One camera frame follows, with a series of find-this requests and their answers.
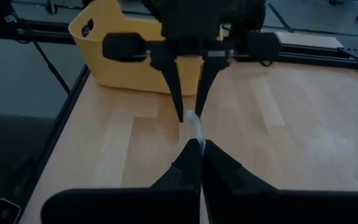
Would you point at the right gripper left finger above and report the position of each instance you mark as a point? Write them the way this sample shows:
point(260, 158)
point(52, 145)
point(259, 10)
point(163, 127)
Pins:
point(135, 207)

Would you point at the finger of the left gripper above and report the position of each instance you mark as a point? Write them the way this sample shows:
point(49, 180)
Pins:
point(208, 77)
point(171, 77)

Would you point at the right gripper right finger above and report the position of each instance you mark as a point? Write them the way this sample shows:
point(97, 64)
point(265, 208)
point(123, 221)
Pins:
point(275, 208)

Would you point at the clear plastic bag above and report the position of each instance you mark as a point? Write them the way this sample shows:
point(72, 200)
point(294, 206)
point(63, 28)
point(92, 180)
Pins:
point(195, 124)

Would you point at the yellow plastic bin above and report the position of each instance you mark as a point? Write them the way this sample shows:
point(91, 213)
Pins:
point(123, 71)

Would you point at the dark rectangular device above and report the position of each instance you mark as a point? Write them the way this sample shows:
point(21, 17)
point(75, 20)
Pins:
point(2, 213)

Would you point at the black aluminium table frame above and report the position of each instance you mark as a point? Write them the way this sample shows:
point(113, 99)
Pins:
point(309, 53)

